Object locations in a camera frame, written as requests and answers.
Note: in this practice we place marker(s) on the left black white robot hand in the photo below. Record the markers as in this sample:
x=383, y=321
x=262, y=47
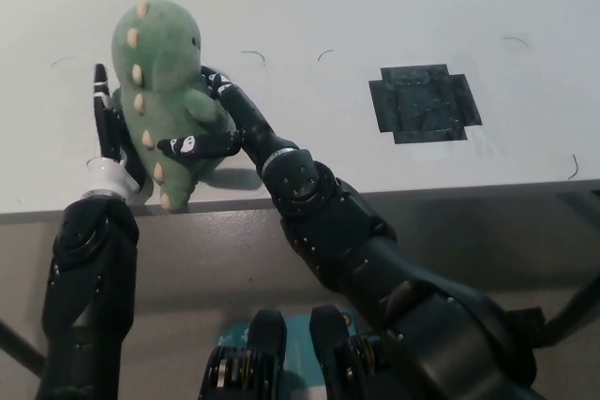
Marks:
x=110, y=142

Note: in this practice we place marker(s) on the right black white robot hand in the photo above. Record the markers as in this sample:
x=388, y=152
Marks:
x=253, y=123

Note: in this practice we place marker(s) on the green plush dinosaur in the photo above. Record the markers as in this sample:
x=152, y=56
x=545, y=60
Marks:
x=164, y=53

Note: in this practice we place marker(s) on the black tape patch on table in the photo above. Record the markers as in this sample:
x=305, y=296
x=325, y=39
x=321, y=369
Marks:
x=422, y=105

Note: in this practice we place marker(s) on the black table leg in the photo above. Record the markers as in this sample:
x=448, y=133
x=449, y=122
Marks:
x=19, y=346
x=572, y=311

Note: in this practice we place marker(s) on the black teal robot body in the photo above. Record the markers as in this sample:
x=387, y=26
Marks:
x=267, y=362

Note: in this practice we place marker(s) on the black floor tape patch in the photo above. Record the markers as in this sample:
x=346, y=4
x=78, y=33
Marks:
x=527, y=325

